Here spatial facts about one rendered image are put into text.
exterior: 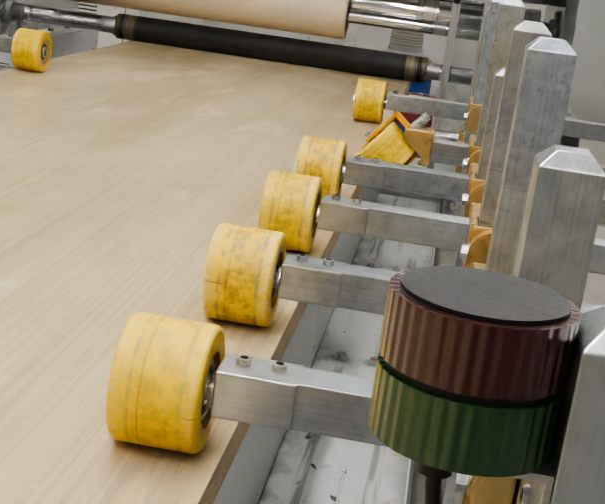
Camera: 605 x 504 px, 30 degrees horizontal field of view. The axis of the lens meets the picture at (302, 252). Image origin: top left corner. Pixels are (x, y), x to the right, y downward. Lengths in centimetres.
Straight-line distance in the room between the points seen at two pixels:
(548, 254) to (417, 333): 26
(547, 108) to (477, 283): 48
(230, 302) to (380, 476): 50
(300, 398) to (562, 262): 18
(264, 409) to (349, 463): 70
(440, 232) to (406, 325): 81
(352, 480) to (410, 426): 99
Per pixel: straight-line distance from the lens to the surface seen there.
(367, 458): 139
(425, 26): 294
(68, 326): 90
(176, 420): 66
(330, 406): 67
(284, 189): 114
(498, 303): 35
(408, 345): 34
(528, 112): 83
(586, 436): 35
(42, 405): 76
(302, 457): 137
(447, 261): 202
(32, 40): 226
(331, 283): 90
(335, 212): 115
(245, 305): 90
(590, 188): 59
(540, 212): 59
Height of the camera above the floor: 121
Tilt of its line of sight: 15 degrees down
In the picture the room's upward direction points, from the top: 8 degrees clockwise
